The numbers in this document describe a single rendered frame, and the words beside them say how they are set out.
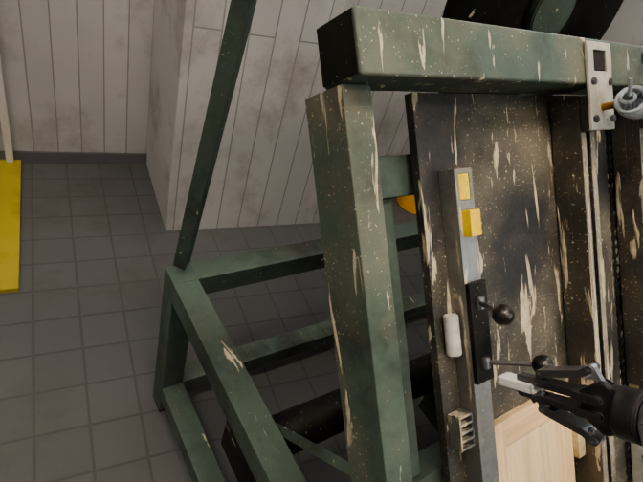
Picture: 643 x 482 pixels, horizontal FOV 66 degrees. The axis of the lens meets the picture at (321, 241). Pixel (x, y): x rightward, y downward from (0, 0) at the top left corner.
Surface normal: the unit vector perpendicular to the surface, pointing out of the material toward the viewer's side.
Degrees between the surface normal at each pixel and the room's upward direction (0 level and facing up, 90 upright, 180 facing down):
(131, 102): 90
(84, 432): 0
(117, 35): 90
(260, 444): 0
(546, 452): 51
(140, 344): 0
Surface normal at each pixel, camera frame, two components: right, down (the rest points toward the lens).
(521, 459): 0.56, 0.01
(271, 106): 0.39, 0.65
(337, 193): -0.82, 0.15
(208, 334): 0.25, -0.76
